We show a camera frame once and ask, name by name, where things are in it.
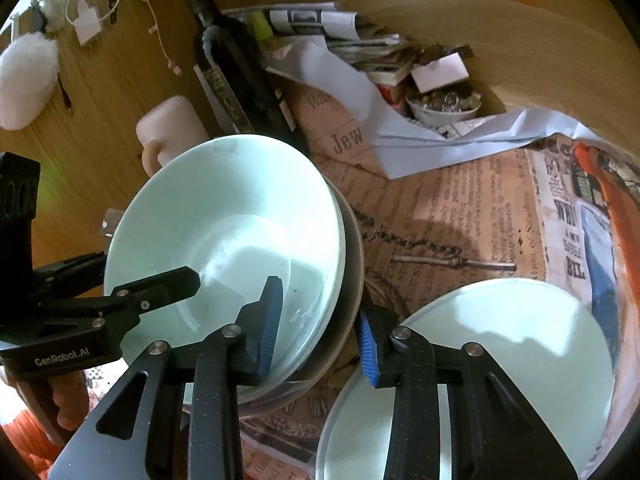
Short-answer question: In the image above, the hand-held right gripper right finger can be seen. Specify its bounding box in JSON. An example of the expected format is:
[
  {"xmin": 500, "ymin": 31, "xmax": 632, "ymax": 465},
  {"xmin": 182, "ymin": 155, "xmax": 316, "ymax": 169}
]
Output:
[{"xmin": 355, "ymin": 305, "xmax": 578, "ymax": 480}]

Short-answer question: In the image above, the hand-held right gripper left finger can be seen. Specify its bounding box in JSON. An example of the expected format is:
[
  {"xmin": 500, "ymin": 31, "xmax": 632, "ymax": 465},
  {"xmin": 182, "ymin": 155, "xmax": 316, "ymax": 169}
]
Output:
[{"xmin": 47, "ymin": 275, "xmax": 284, "ymax": 480}]

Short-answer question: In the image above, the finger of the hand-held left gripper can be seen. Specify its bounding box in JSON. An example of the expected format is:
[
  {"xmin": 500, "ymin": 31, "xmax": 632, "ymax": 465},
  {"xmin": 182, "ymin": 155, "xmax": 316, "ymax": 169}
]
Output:
[
  {"xmin": 34, "ymin": 252, "xmax": 107, "ymax": 297},
  {"xmin": 96, "ymin": 266, "xmax": 202, "ymax": 332}
]

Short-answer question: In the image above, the grey-brown plate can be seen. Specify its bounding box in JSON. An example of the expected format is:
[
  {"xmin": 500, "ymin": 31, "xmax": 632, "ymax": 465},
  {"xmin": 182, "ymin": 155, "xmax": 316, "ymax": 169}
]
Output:
[{"xmin": 182, "ymin": 185, "xmax": 367, "ymax": 418}]

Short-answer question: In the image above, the mint green bowl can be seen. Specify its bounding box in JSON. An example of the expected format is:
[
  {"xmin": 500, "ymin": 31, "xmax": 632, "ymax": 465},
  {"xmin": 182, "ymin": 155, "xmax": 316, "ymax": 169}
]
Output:
[{"xmin": 104, "ymin": 134, "xmax": 347, "ymax": 403}]

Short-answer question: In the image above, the mint green plate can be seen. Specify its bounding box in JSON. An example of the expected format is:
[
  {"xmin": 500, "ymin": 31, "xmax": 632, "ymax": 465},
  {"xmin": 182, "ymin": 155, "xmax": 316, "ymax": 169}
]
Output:
[{"xmin": 315, "ymin": 277, "xmax": 617, "ymax": 480}]

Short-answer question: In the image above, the person's left forearm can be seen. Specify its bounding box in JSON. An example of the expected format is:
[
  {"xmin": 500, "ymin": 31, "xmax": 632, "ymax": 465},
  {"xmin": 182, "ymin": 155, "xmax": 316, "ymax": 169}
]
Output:
[{"xmin": 0, "ymin": 407, "xmax": 57, "ymax": 467}]

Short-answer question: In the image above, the person's left hand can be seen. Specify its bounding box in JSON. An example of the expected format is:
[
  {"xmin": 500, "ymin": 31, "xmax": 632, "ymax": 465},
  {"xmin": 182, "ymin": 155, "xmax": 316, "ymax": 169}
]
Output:
[{"xmin": 52, "ymin": 372, "xmax": 92, "ymax": 432}]

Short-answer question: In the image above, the pale pink mug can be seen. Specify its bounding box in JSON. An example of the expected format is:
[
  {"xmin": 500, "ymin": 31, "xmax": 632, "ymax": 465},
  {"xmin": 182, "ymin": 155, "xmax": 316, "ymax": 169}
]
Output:
[{"xmin": 136, "ymin": 95, "xmax": 211, "ymax": 177}]

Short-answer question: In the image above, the white pompom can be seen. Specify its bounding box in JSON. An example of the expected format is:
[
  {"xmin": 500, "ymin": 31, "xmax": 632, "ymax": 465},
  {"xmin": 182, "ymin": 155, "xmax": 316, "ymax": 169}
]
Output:
[{"xmin": 0, "ymin": 35, "xmax": 60, "ymax": 131}]

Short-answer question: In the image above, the dark wine bottle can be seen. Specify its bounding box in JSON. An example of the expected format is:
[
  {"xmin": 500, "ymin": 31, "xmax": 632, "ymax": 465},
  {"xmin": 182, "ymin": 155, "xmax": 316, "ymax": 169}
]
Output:
[{"xmin": 179, "ymin": 0, "xmax": 296, "ymax": 142}]

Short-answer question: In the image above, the white charger adapter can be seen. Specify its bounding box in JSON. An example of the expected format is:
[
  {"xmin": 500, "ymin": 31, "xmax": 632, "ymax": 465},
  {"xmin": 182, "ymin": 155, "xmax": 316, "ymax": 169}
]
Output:
[{"xmin": 75, "ymin": 7, "xmax": 104, "ymax": 47}]

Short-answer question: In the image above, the small white bowl of beads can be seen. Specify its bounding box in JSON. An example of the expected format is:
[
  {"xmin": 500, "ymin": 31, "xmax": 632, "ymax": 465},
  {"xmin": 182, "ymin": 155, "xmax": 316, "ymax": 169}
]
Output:
[{"xmin": 405, "ymin": 87, "xmax": 483, "ymax": 126}]

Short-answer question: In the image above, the white paper sheet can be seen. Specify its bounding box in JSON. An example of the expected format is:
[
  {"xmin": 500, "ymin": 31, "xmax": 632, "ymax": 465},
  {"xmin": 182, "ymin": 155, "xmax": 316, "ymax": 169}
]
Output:
[{"xmin": 265, "ymin": 40, "xmax": 601, "ymax": 181}]

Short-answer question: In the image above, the yellow green highlighter pen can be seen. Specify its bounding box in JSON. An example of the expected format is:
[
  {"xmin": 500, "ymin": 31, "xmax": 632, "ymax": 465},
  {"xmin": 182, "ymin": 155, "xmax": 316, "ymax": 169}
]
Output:
[{"xmin": 250, "ymin": 10, "xmax": 274, "ymax": 45}]

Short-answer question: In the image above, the small white paper box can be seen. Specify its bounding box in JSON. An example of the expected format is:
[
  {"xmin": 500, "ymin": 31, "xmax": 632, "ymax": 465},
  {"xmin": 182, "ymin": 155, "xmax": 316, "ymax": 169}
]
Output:
[{"xmin": 410, "ymin": 52, "xmax": 468, "ymax": 88}]

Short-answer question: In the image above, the stack of booklets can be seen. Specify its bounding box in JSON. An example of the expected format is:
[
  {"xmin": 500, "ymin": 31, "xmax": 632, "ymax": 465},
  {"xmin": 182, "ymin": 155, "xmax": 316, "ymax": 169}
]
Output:
[{"xmin": 327, "ymin": 30, "xmax": 426, "ymax": 92}]

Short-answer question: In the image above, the stack of papers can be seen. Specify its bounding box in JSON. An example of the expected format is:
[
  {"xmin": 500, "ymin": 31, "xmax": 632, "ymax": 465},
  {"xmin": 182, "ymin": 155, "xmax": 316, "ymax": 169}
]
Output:
[{"xmin": 225, "ymin": 2, "xmax": 358, "ymax": 41}]

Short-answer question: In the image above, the black cable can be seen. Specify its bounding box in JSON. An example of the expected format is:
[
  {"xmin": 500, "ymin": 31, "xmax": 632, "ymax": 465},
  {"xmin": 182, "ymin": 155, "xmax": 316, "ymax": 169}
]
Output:
[{"xmin": 56, "ymin": 72, "xmax": 74, "ymax": 117}]

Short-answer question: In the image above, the white cable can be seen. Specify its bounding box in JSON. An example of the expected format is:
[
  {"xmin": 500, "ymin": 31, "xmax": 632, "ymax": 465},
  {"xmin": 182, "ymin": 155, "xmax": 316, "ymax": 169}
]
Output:
[{"xmin": 65, "ymin": 0, "xmax": 182, "ymax": 79}]

